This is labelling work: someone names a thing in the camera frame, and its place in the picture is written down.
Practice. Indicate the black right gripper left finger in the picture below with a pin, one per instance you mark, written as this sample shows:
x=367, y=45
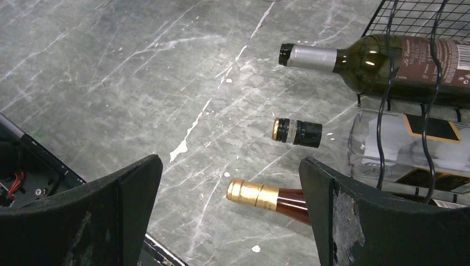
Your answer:
x=102, y=222

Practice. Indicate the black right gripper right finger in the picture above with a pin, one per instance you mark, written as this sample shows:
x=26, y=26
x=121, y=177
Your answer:
x=356, y=224

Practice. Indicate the silver necked green wine bottle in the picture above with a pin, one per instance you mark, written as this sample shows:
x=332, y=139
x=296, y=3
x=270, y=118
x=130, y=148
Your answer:
x=369, y=65

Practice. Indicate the gold capped amber wine bottle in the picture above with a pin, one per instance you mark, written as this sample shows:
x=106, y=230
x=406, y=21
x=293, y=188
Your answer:
x=286, y=201

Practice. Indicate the black gold capped clear bottle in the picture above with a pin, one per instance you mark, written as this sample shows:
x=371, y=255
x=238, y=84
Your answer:
x=396, y=146

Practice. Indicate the black wire wine rack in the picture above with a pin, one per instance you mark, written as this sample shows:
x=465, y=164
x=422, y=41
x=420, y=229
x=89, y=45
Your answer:
x=437, y=19

